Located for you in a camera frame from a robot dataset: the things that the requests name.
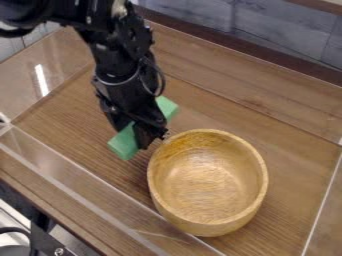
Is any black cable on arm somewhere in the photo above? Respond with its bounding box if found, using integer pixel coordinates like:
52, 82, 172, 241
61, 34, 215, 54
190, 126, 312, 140
137, 56, 167, 98

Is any brown wooden bowl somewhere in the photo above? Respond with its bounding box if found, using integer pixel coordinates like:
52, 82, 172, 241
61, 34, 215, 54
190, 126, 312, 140
147, 129, 268, 237

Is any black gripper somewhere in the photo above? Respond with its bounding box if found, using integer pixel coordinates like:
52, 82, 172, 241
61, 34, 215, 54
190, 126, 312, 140
92, 69, 167, 150

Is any black stand base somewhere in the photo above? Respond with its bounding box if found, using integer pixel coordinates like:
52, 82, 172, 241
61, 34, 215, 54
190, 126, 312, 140
0, 221, 68, 256

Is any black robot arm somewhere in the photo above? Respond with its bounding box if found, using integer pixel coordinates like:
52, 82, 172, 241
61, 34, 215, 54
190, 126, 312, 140
0, 0, 167, 149

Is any green rectangular block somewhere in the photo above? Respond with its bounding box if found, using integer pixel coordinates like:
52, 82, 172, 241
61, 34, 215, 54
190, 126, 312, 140
107, 96, 179, 160

